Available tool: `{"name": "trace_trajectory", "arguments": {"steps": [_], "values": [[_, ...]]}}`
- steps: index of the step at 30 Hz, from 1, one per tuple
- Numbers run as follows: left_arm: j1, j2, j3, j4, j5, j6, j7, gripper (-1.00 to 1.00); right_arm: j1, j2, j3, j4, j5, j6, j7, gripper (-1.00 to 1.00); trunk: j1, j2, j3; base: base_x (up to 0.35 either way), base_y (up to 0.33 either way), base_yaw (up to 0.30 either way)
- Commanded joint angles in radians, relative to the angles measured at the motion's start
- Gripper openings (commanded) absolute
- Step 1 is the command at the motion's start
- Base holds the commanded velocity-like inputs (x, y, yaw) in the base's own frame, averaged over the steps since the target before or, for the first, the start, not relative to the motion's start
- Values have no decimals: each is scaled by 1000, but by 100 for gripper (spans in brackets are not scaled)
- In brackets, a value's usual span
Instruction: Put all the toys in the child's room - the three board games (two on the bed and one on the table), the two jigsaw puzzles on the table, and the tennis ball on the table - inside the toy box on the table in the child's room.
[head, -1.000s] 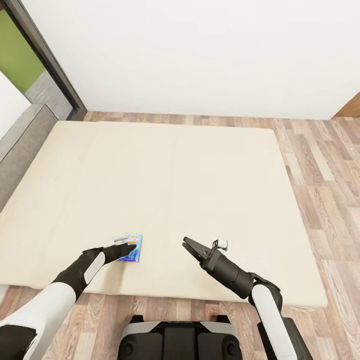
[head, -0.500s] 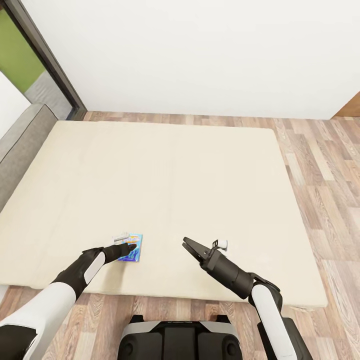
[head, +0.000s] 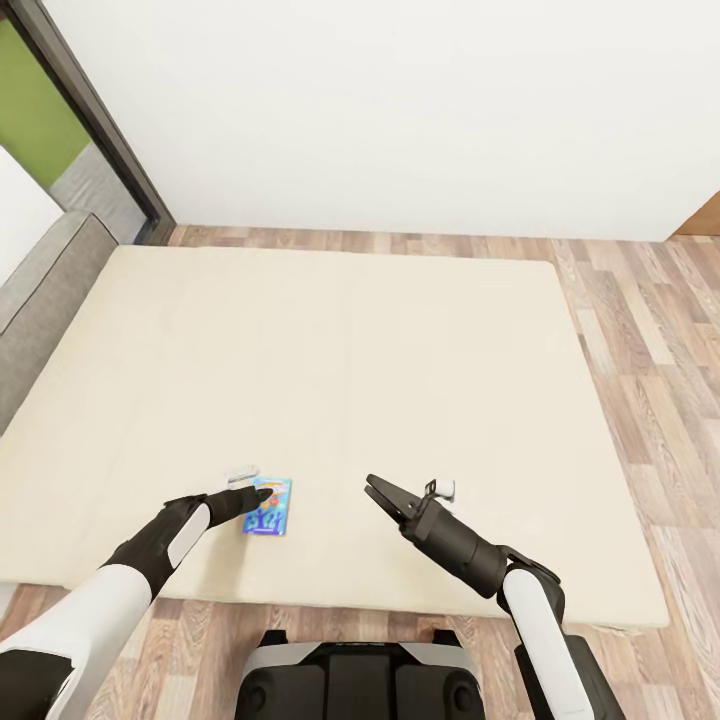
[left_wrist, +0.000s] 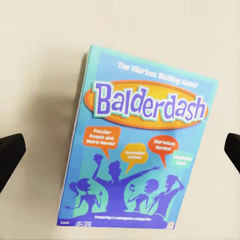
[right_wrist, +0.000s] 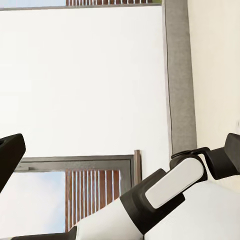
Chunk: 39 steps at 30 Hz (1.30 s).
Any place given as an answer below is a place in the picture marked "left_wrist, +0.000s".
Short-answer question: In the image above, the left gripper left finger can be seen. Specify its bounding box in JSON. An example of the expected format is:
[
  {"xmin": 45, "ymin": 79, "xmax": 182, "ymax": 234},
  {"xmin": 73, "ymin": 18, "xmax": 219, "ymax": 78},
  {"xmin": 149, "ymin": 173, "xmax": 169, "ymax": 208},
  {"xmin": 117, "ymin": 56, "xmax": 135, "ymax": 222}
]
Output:
[{"xmin": 0, "ymin": 133, "xmax": 26, "ymax": 193}]

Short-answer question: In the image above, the board game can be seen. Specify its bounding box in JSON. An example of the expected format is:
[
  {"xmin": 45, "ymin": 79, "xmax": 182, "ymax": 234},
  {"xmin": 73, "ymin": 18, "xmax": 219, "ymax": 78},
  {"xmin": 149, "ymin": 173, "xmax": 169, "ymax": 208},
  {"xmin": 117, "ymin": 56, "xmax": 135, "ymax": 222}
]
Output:
[{"xmin": 56, "ymin": 44, "xmax": 219, "ymax": 229}]

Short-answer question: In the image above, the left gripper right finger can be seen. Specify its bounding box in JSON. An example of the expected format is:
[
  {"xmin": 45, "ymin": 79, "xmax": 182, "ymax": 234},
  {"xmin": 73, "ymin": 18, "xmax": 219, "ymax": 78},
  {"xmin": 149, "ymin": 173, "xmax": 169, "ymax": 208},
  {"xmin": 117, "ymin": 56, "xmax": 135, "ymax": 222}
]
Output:
[{"xmin": 224, "ymin": 132, "xmax": 240, "ymax": 173}]

